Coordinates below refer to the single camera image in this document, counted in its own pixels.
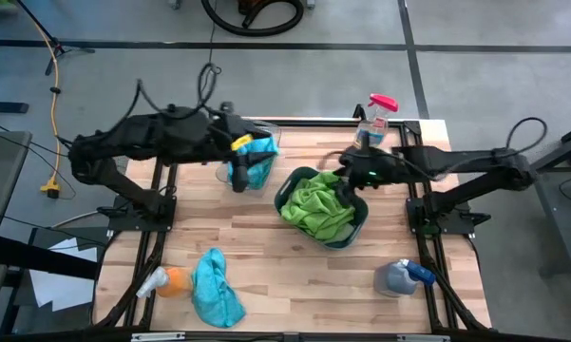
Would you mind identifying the teal plastic basket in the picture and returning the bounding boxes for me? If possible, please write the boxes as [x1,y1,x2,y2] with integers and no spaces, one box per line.
[274,165,370,252]

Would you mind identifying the blue microfiber towel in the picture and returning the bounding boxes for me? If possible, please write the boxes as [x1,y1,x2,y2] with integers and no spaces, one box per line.
[244,159,276,191]
[239,136,280,165]
[191,246,247,330]

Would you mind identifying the green microfiber towel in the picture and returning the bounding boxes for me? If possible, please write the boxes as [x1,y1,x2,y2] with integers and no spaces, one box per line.
[307,216,357,243]
[279,170,357,229]

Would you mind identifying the black tripod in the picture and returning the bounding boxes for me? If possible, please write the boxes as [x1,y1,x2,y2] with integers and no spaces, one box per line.
[14,0,97,77]

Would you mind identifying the yellow extension cord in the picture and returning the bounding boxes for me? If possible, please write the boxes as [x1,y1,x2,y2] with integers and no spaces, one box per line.
[27,17,63,200]

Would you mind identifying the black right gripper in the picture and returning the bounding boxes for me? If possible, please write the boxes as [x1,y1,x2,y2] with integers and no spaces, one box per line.
[333,144,406,209]

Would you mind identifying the black aluminium table frame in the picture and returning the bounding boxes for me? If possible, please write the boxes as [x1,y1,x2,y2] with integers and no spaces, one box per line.
[89,118,493,342]

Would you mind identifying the silver frame bracket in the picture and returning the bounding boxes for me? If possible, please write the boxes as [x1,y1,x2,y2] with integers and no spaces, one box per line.
[397,333,450,342]
[130,332,186,342]

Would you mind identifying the clear plastic basket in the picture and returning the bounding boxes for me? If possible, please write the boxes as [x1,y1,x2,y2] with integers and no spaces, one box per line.
[215,121,282,192]

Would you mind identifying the grey side table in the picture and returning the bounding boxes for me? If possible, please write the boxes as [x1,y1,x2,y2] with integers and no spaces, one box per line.
[0,130,33,253]

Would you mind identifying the grey metal stand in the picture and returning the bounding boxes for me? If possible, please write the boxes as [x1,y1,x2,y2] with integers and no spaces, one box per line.
[531,121,571,279]

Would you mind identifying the clear spray bottle red trigger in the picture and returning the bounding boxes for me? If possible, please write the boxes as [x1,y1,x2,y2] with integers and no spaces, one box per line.
[352,93,400,151]

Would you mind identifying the orange spray bottle white trigger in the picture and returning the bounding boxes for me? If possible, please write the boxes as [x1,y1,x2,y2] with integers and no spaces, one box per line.
[136,265,195,300]

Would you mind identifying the black vacuum hose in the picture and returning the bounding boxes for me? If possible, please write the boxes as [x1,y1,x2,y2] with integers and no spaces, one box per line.
[200,0,306,39]

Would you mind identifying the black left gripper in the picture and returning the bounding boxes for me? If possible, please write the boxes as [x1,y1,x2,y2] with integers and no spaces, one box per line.
[208,112,280,194]

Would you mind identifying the white paper sheets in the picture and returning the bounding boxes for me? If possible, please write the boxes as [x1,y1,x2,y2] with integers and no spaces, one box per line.
[28,236,102,313]

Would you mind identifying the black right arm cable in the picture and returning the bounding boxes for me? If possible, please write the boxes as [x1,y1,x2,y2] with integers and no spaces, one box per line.
[504,116,549,161]

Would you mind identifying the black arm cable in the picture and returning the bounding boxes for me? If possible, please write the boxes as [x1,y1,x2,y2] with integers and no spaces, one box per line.
[135,78,196,120]
[504,116,549,161]

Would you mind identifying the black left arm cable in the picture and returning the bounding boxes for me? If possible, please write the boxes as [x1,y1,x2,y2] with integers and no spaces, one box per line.
[135,78,196,120]

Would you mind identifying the grey spray bottle blue trigger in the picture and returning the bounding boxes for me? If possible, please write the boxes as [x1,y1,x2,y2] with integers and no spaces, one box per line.
[372,258,437,299]

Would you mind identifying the thin black floor cable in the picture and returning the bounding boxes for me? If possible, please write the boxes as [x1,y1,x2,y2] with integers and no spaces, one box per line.
[197,0,221,113]

